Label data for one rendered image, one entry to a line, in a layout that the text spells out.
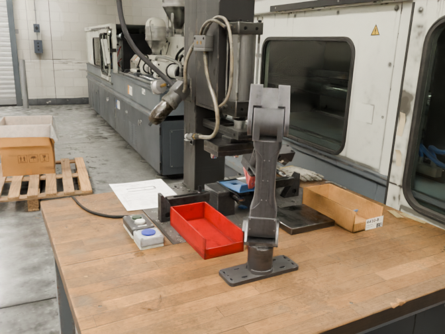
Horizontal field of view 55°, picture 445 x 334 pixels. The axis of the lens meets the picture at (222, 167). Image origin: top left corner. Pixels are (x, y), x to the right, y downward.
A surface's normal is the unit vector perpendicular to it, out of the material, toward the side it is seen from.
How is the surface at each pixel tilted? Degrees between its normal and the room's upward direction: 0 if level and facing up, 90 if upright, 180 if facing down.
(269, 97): 68
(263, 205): 97
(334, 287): 0
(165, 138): 90
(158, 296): 0
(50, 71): 90
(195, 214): 90
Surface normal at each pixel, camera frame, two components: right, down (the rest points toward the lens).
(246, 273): 0.03, -0.96
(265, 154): -0.11, 0.39
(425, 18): -0.91, 0.09
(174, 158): 0.41, 0.26
